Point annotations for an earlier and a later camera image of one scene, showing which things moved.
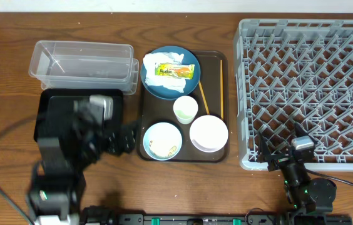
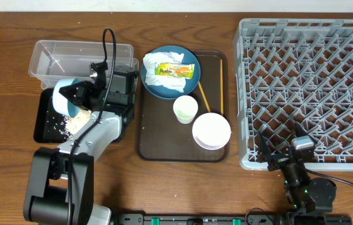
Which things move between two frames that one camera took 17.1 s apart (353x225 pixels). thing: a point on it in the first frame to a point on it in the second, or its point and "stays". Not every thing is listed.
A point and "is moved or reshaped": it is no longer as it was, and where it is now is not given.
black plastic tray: x=54 y=107 stays
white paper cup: x=185 y=108 stays
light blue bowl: x=162 y=141 to x=62 y=104
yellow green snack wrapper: x=175 y=70 stays
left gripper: x=127 y=142 to x=84 y=92
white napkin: x=151 y=59 stays
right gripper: x=280 y=158 stays
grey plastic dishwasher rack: x=320 y=74 stays
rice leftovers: x=173 y=149 is moved or reshaped
